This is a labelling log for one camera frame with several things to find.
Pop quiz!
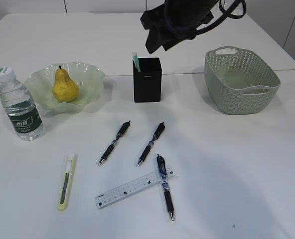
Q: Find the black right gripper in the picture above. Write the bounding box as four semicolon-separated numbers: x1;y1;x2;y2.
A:
141;4;213;54

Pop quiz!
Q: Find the black pen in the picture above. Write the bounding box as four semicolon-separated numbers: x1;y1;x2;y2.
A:
137;122;165;167
98;120;131;165
156;154;175;222

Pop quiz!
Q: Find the yellow pear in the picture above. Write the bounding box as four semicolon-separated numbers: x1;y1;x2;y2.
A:
52;65;79;102

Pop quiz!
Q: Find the clear water bottle green label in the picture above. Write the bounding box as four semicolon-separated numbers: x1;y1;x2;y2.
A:
0;67;43;141

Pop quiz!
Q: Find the clear plastic ruler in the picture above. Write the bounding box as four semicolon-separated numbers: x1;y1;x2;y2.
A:
95;170;163;209

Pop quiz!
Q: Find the yellow utility knife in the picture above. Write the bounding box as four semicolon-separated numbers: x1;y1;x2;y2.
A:
57;152;78;211

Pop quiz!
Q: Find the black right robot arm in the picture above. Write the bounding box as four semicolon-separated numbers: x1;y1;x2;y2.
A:
140;0;247;54

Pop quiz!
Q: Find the black square pen holder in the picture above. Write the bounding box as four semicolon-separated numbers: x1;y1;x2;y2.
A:
132;57;162;103

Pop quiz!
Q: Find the green wavy glass plate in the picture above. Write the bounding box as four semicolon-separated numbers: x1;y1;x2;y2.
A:
24;61;105;114

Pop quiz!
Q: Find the green woven plastic basket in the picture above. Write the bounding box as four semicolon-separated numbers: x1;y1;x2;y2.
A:
204;46;281;115

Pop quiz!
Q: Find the black pen on ruler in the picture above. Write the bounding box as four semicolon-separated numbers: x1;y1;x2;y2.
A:
156;154;175;222

